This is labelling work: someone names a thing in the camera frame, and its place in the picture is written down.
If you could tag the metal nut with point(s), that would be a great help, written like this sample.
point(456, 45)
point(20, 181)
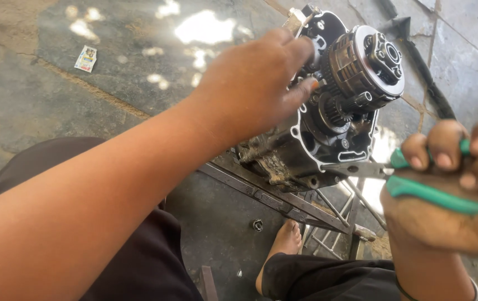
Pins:
point(258, 225)

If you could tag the black wrist thread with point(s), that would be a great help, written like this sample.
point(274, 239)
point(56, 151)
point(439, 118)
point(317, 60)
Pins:
point(404, 290)

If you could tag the dark wooden block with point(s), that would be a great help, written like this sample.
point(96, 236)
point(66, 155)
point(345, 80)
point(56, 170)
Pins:
point(209, 285)

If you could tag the metal engine stand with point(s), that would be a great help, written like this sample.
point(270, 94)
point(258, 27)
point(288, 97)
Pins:
point(264, 194)

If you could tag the person's black shorts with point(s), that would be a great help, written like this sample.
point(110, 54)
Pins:
point(147, 259)

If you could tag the person's right foot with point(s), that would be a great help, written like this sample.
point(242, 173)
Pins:
point(285, 242)

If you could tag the greasy motorcycle engine with clutch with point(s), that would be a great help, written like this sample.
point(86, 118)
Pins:
point(339, 125)

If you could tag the silver wrist bangle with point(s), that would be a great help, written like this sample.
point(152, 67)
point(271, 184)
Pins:
point(475, 289)

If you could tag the person's left hand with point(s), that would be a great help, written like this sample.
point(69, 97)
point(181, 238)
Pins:
point(247, 87)

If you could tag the person's right hand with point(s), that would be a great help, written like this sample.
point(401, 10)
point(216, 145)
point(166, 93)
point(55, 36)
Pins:
point(439, 221)

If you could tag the small printed paper wrapper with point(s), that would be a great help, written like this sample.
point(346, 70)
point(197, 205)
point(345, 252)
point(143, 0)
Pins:
point(86, 59)

